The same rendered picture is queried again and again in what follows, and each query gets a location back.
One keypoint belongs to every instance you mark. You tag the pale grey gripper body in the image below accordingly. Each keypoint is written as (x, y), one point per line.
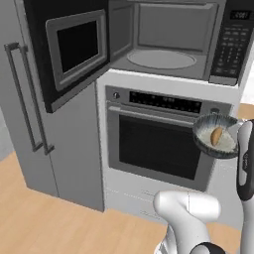
(240, 122)

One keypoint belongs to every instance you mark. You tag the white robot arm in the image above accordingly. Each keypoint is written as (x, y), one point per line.
(185, 211)

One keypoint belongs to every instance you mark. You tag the orange sweet potato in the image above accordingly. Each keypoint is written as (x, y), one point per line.
(216, 136)

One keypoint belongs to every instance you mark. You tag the grey ceramic bowl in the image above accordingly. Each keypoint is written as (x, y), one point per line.
(202, 135)

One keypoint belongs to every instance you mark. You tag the microwave start button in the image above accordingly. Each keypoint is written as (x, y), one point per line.
(233, 71)

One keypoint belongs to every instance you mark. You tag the oven door with dark window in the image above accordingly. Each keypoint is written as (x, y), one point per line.
(155, 149)

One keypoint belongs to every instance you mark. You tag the glass microwave turntable plate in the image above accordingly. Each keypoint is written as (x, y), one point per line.
(161, 59)

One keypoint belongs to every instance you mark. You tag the black and steel microwave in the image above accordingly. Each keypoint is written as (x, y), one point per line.
(172, 29)

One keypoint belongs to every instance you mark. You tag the black microwave door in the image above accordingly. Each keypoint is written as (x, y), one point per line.
(79, 46)

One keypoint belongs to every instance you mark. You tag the white oven housing cabinet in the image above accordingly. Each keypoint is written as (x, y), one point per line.
(165, 79)

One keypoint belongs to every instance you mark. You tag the steel built-in oven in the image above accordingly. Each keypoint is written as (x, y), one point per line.
(155, 145)

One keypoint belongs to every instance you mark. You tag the round oven knob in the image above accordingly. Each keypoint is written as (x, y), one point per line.
(116, 96)

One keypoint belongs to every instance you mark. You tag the white drawer front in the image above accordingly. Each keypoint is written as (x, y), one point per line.
(132, 198)

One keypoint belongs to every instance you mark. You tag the grey steel fridge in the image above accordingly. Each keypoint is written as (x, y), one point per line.
(72, 158)

